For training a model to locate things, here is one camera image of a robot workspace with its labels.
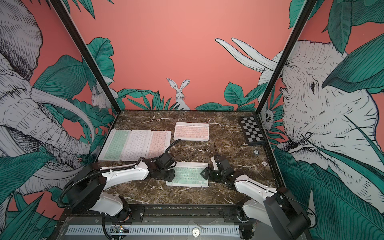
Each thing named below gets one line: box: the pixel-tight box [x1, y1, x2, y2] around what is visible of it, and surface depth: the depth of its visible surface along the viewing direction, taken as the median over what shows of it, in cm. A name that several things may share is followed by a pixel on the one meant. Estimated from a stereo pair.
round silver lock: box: [191, 227, 200, 238], surface depth 71 cm
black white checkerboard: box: [239, 116, 266, 145], surface depth 106 cm
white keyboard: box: [121, 130, 152, 162], surface depth 102 cm
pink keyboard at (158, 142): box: [145, 130, 172, 159], surface depth 103 cm
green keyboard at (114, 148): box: [97, 129, 132, 161], surface depth 100 cm
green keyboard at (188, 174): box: [166, 161, 209, 188], surface depth 88 cm
